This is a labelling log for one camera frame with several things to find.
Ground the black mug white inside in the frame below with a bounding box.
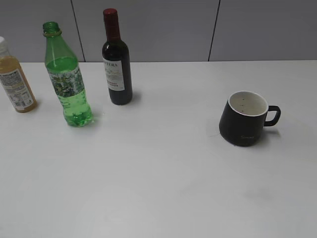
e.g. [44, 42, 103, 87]
[219, 91, 281, 147]

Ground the green sprite bottle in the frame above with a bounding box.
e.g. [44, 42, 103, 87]
[43, 21, 93, 127]

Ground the red wine bottle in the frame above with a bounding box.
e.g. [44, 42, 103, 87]
[102, 8, 133, 105]

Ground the orange juice bottle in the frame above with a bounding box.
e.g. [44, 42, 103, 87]
[0, 37, 37, 113]

